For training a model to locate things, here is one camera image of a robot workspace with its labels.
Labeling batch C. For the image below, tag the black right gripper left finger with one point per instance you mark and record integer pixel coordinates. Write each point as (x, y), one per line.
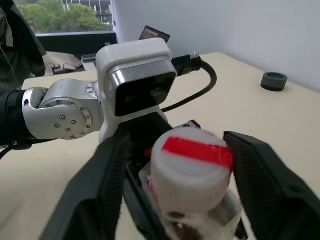
(95, 190)

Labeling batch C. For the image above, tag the person in dark jacket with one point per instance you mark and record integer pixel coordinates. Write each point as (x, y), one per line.
(17, 50)

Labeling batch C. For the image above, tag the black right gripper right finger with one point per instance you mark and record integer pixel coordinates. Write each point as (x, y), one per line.
(275, 190)

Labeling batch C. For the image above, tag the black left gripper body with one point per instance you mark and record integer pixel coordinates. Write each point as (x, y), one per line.
(142, 130)

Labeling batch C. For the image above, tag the clear bottle with red tape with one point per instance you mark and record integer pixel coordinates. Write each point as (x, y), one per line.
(190, 180)

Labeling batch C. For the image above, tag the black round cap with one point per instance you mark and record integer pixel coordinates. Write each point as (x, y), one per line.
(274, 81)

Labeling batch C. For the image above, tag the dark framed picture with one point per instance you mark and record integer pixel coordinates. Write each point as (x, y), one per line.
(153, 33)

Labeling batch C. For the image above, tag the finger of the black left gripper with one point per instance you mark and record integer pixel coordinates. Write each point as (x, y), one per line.
(193, 124)
(140, 207)

